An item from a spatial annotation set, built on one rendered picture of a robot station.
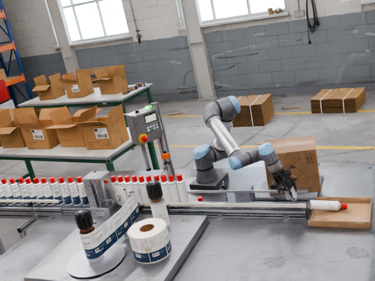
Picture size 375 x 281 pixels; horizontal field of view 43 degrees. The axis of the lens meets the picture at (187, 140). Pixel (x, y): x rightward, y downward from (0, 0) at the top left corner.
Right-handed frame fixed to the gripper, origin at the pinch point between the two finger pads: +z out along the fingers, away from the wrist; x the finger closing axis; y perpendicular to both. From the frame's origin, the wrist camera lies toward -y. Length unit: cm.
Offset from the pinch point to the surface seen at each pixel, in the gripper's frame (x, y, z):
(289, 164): -0.7, -19.8, -13.1
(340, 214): 18.6, 0.9, 16.5
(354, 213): 25.1, -0.5, 18.9
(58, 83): -417, -376, -161
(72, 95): -386, -354, -132
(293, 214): -2.9, 5.8, 6.1
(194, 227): -50, 25, -13
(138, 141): -70, 1, -67
